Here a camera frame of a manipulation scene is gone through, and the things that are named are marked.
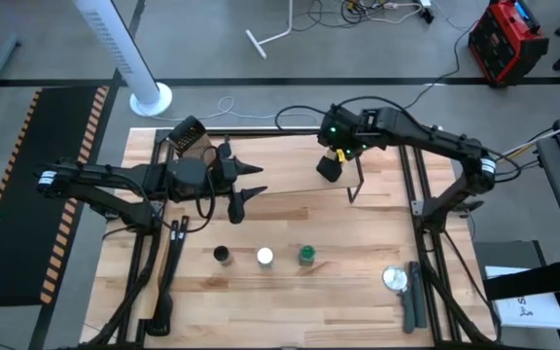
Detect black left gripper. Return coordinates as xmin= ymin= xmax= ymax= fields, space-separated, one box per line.
xmin=165 ymin=137 xmax=269 ymax=226

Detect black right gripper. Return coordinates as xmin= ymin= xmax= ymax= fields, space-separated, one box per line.
xmin=315 ymin=103 xmax=384 ymax=184

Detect black lid orange label jar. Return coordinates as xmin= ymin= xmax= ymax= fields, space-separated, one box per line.
xmin=212 ymin=244 xmax=235 ymax=268

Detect white lid bagel seasoning jar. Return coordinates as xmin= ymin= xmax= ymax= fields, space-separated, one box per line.
xmin=256 ymin=246 xmax=276 ymax=269

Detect green lid spice jar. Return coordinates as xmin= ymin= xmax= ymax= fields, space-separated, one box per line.
xmin=297 ymin=243 xmax=318 ymax=267

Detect metal box grater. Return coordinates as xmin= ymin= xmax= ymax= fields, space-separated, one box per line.
xmin=167 ymin=115 xmax=214 ymax=164

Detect white T-shaped stand leg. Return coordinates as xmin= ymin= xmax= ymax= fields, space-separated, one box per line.
xmin=244 ymin=0 xmax=296 ymax=61

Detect dark grey knife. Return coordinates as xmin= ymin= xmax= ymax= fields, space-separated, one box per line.
xmin=407 ymin=260 xmax=429 ymax=331

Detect black slotted spatula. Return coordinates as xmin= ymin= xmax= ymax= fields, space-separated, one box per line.
xmin=145 ymin=217 xmax=191 ymax=338

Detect white tower fan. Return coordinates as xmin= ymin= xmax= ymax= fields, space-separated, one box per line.
xmin=72 ymin=0 xmax=175 ymax=119

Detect black power adapter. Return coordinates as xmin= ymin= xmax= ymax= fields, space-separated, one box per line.
xmin=417 ymin=0 xmax=438 ymax=25

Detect dark grey box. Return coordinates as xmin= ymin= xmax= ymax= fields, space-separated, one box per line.
xmin=472 ymin=239 xmax=544 ymax=274

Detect red black toolbox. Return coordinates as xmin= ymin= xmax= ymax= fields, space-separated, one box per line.
xmin=468 ymin=0 xmax=550 ymax=89

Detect black mat with orange stripes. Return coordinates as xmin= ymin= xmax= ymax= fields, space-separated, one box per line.
xmin=0 ymin=86 xmax=112 ymax=309

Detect black flat bar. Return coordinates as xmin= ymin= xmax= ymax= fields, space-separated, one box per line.
xmin=482 ymin=257 xmax=560 ymax=302

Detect white paper sheet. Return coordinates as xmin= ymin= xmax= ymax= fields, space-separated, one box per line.
xmin=484 ymin=264 xmax=560 ymax=332

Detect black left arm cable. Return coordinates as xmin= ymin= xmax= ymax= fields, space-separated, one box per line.
xmin=143 ymin=144 xmax=219 ymax=235

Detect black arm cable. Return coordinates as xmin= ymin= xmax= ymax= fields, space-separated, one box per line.
xmin=143 ymin=144 xmax=219 ymax=235
xmin=274 ymin=93 xmax=410 ymax=133

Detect white floor cable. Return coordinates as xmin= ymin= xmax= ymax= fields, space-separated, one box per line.
xmin=161 ymin=95 xmax=321 ymax=123

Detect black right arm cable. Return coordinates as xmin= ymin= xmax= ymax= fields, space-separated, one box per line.
xmin=274 ymin=93 xmax=410 ymax=133

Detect black aluminium frame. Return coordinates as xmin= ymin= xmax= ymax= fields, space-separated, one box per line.
xmin=79 ymin=126 xmax=501 ymax=350

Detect pizza cutter with grey handle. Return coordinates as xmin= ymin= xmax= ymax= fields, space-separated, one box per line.
xmin=381 ymin=264 xmax=419 ymax=335

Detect tangled floor cables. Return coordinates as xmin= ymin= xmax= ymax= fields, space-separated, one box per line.
xmin=302 ymin=0 xmax=425 ymax=26

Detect black floor power cable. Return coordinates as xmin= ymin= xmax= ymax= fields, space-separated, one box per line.
xmin=402 ymin=22 xmax=481 ymax=111

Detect white yellow cable bundle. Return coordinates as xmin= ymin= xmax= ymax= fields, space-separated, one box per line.
xmin=495 ymin=115 xmax=560 ymax=165

